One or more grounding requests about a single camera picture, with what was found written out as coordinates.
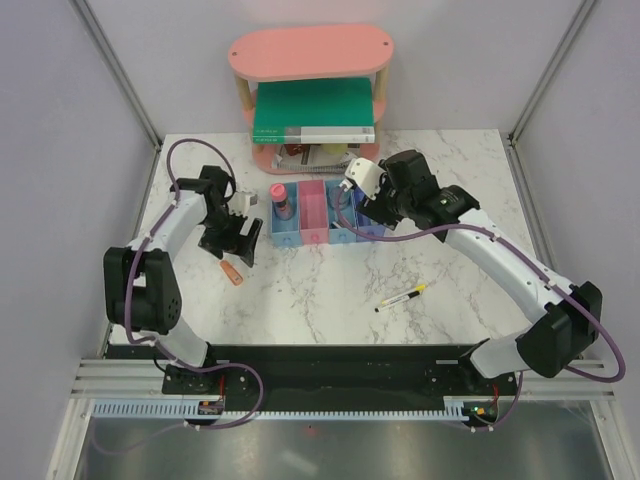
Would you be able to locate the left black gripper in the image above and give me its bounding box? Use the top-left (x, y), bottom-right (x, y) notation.
top-left (200, 209), bottom-right (262, 267)

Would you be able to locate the pink crayon bottle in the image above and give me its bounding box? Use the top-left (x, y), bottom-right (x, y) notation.
top-left (269, 183), bottom-right (295, 221)

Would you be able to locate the four-compartment pastel organizer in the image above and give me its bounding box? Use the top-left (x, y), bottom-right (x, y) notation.
top-left (269, 180), bottom-right (386, 248)

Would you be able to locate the yellow white marker pen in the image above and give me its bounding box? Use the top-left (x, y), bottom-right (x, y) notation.
top-left (374, 284), bottom-right (426, 313)

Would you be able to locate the clear tape roll pack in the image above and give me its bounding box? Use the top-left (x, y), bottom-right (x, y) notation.
top-left (328, 186), bottom-right (351, 212)

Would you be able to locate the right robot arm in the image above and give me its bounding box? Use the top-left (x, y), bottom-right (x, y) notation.
top-left (346, 150), bottom-right (602, 394)

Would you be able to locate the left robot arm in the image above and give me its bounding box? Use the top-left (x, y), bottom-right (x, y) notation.
top-left (103, 166), bottom-right (263, 393)

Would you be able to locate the spiral notebook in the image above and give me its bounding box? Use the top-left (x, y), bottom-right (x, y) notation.
top-left (272, 145), bottom-right (359, 174)

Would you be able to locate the green book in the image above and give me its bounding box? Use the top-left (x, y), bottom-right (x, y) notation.
top-left (252, 77), bottom-right (375, 145)

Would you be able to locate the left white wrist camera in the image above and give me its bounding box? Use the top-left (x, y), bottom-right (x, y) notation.
top-left (227, 191), bottom-right (258, 217)

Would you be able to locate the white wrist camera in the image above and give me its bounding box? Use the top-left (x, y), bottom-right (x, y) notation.
top-left (227, 191), bottom-right (258, 217)
top-left (341, 157), bottom-right (385, 200)

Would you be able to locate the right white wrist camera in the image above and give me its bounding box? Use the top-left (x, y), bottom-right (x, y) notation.
top-left (341, 157), bottom-right (385, 200)

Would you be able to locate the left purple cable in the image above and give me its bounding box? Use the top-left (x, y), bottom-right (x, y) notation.
top-left (89, 137), bottom-right (266, 456)

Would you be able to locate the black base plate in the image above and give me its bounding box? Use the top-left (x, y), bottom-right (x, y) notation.
top-left (162, 345), bottom-right (517, 410)

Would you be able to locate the white cable duct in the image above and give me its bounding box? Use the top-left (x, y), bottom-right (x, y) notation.
top-left (91, 398), bottom-right (498, 421)

